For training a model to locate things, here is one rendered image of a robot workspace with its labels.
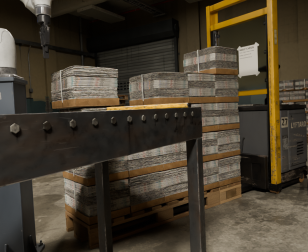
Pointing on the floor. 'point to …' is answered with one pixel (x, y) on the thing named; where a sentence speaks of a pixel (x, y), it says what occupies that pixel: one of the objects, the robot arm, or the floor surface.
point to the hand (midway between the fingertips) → (45, 52)
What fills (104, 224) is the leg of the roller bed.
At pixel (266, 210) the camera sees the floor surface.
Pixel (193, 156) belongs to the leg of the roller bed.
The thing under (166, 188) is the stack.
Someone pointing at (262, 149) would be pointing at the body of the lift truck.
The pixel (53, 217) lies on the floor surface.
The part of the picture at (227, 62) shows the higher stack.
